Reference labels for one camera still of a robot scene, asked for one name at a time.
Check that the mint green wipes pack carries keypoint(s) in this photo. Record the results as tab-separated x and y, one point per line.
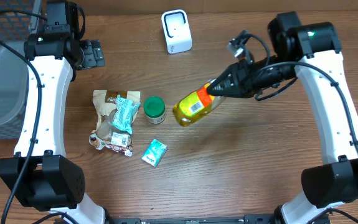
123	118

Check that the dark grey plastic basket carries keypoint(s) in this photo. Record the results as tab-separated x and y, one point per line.
15	27

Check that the brown snack packet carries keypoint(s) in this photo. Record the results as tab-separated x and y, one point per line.
105	135

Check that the yellow liquid bottle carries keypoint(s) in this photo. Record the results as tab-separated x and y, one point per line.
196	105

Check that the green lid jar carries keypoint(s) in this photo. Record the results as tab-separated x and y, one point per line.
154	109

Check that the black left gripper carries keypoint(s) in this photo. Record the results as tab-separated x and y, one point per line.
92	55

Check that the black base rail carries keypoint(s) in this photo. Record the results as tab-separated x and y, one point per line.
197	221

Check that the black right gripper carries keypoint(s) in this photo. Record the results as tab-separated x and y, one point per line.
239	82

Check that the white barcode scanner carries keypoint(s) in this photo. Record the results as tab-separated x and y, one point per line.
176	31

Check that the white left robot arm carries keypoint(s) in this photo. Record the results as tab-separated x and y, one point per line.
39	174

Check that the small teal tissue pack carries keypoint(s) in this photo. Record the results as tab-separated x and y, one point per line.
154	153

